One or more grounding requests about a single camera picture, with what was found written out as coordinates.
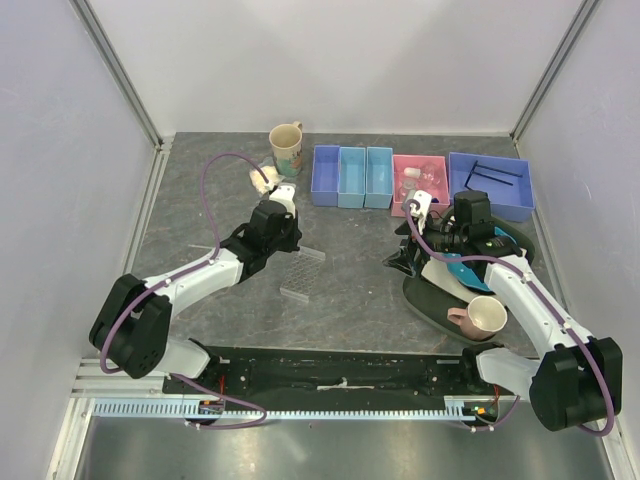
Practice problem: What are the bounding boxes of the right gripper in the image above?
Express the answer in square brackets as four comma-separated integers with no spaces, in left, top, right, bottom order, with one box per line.
[383,211,467,277]

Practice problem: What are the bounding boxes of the glass flask with stopper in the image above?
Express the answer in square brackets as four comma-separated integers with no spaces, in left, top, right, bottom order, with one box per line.
[403,162,443,191]

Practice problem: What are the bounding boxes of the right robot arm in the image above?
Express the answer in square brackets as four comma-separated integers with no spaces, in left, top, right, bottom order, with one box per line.
[384,190,623,437]

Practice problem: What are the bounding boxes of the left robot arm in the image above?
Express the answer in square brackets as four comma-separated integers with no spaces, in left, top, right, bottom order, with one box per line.
[89,198,301,393]

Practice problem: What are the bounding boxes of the clear test tube rack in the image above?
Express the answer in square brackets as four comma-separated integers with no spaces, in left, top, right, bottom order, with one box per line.
[280,247,326,304]

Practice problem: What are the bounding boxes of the blue dotted plate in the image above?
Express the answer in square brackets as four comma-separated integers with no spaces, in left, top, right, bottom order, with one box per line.
[442,226,520,294]

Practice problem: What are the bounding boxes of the bag of white powder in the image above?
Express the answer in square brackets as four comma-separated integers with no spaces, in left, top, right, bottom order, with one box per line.
[249,157,284,195]

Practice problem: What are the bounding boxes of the pink bin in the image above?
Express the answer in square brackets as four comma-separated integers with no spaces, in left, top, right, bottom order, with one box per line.
[391,154,450,217]

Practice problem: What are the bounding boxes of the purple bin leftmost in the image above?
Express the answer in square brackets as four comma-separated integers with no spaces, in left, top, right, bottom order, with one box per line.
[311,145,340,207]

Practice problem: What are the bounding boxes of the light blue bin right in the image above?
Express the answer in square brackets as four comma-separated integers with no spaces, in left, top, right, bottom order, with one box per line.
[364,146,393,209]

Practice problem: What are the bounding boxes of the light blue bin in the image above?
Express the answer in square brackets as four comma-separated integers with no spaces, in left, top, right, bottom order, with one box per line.
[338,147,366,209]
[364,146,393,209]

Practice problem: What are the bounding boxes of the beige cartoon mug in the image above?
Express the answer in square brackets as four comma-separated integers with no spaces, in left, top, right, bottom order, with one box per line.
[269,121,303,177]

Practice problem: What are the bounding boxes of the light blue bin left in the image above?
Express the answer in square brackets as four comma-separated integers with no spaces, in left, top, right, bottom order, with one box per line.
[338,147,366,209]

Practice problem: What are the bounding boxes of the pink mug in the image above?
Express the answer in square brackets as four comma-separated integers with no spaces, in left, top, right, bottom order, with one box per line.
[447,296,508,341]

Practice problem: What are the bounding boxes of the large purple bin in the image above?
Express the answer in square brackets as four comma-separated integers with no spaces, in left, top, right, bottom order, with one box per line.
[447,152,535,223]

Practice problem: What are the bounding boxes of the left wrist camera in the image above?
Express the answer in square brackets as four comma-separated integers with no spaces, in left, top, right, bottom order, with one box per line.
[268,183,296,216]

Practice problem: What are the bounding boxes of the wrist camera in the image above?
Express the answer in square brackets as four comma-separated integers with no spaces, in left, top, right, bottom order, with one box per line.
[402,190,433,232]
[268,183,296,216]

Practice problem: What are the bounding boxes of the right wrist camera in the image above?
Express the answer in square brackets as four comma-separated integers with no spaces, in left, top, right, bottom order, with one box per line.
[402,190,433,232]

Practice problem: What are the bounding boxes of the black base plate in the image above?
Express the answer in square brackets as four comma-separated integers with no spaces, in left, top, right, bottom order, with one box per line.
[162,342,516,412]

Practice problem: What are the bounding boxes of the light blue cable duct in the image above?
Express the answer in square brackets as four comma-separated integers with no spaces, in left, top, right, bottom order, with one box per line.
[92,397,501,419]

